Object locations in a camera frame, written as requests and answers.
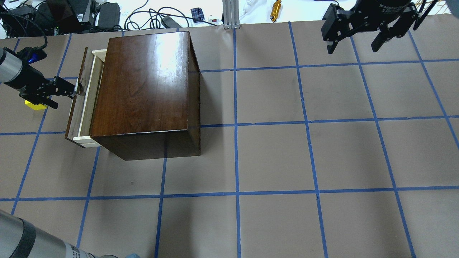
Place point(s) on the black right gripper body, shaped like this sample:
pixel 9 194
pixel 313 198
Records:
pixel 389 8

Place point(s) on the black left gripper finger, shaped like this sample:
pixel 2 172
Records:
pixel 64 88
pixel 44 100

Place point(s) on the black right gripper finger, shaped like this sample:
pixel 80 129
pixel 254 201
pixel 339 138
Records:
pixel 381 38
pixel 331 46

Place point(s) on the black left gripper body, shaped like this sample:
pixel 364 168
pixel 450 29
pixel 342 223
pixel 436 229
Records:
pixel 25 79

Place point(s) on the yellow cube block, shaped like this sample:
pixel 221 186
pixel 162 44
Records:
pixel 35 106

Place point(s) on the wooden drawer with white handle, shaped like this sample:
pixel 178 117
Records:
pixel 84 100

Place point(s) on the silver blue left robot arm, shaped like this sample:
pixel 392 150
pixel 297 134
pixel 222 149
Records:
pixel 17 73

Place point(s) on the dark wooden drawer cabinet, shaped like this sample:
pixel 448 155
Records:
pixel 148 101

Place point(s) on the brass cylinder tool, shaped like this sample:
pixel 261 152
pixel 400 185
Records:
pixel 275 12

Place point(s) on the black power adapter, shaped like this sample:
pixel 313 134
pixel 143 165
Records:
pixel 168 22

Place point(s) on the small blue black device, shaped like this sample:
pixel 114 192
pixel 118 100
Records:
pixel 197 15

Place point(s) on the aluminium frame post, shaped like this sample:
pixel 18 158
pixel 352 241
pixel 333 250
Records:
pixel 231 18

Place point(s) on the white red switch plug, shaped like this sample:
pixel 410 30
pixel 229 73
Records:
pixel 214 20

